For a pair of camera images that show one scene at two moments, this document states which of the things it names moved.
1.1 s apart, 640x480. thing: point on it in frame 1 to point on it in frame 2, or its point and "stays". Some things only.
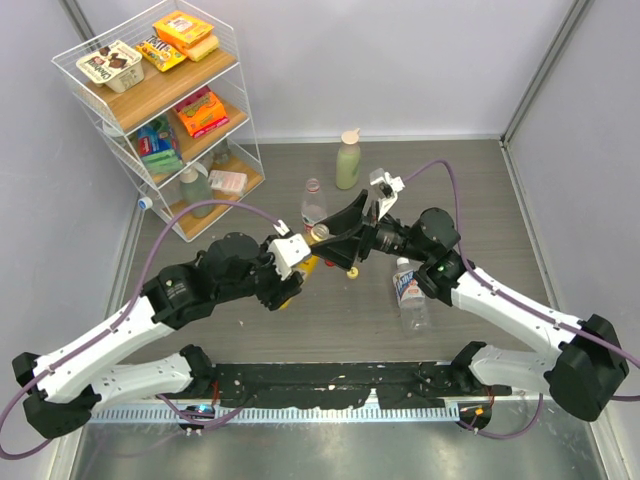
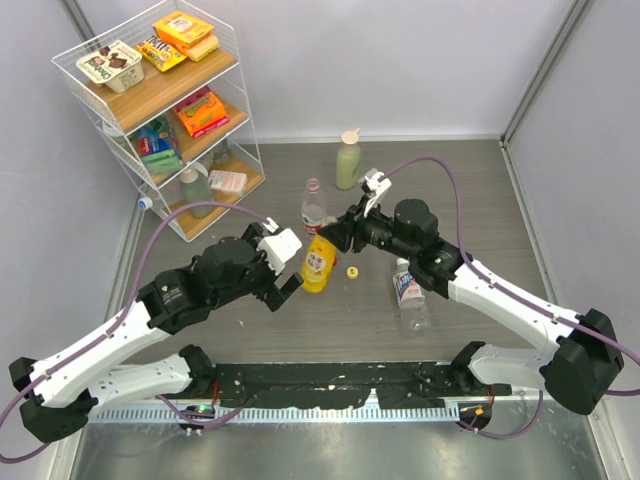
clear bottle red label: [313, 207] stays
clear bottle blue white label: [411, 299] stays
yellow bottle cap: [353, 273] stays
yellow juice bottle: [289, 302] to [321, 256]
